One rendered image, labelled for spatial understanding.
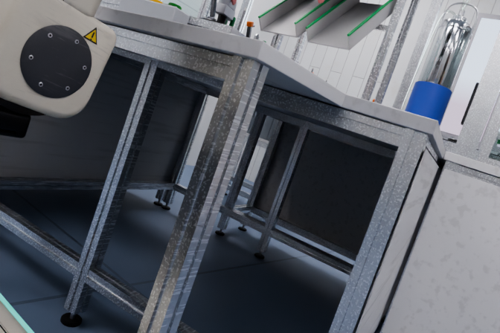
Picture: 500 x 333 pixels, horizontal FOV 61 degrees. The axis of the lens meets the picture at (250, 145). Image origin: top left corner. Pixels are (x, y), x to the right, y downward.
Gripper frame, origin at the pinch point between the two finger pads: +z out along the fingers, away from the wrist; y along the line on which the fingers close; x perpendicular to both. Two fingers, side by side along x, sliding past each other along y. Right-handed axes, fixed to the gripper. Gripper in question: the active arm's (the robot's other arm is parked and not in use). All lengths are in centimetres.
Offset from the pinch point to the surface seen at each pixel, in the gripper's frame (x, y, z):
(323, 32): 7.0, -37.1, 0.3
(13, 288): 90, 24, 64
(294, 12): -0.2, -24.2, -0.5
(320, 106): 36, -50, 4
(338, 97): 38, -55, -1
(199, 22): 22.2, -5.7, -2.0
